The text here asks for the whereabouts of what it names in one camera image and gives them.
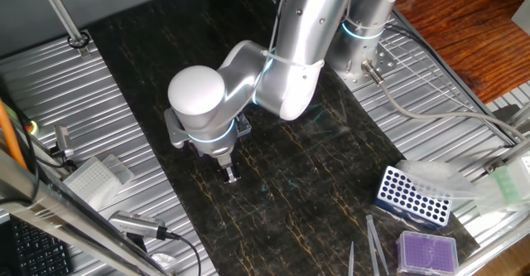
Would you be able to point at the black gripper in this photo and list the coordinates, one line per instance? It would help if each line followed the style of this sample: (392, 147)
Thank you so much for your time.
(226, 163)

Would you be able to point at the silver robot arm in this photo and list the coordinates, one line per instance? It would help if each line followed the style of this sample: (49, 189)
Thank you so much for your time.
(302, 31)

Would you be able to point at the open purple pipette tip box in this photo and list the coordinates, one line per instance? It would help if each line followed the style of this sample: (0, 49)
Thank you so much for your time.
(245, 127)

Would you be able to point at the white pipette tip box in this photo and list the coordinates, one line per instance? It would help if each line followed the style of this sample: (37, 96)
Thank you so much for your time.
(93, 180)

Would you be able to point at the medium clear pipette tip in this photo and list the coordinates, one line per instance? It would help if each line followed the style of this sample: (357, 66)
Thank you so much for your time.
(351, 259)

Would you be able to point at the blue pipette tip rack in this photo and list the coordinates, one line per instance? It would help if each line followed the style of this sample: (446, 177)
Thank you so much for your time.
(410, 197)

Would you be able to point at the closed purple pipette tip box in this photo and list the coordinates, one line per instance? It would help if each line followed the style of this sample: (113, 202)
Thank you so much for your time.
(427, 253)

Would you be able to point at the green pipette tip box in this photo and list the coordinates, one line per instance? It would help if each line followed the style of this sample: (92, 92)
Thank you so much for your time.
(511, 180)

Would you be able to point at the black marble pattern mat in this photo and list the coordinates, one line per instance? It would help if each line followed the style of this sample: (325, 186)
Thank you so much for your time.
(290, 209)

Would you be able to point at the white crumpled tissue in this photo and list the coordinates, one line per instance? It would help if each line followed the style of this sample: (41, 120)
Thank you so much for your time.
(163, 261)

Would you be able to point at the red yellow emergency button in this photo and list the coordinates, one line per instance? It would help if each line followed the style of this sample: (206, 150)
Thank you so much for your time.
(33, 127)

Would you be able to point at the black keyboard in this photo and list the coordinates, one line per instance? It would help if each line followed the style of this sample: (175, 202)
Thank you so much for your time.
(37, 251)

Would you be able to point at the clear plastic bag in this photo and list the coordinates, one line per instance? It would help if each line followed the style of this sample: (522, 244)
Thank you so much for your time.
(447, 180)

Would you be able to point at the orange tube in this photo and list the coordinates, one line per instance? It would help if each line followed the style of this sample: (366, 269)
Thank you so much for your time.
(10, 139)

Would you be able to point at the metal stand pole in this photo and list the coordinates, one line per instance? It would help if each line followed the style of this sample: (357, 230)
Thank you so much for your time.
(58, 6)

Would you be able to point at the aluminium profile piece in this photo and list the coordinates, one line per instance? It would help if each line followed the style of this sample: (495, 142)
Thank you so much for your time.
(497, 164)

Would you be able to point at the black block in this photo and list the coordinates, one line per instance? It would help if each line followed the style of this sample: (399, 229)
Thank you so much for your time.
(506, 112)

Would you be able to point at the grey box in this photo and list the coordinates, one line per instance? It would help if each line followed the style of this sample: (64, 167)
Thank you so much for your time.
(522, 19)

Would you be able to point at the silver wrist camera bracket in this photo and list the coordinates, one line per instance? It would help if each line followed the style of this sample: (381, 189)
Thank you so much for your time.
(176, 129)

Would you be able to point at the silver ribbed camera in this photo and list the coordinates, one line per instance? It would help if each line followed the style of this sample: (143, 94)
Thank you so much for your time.
(136, 224)

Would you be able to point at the small silver camera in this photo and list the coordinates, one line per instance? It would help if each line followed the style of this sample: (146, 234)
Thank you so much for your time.
(62, 139)

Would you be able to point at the aluminium frame bar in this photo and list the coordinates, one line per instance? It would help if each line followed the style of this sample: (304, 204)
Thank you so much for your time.
(49, 209)

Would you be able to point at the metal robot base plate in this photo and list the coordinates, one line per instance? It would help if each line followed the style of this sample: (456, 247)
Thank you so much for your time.
(387, 62)

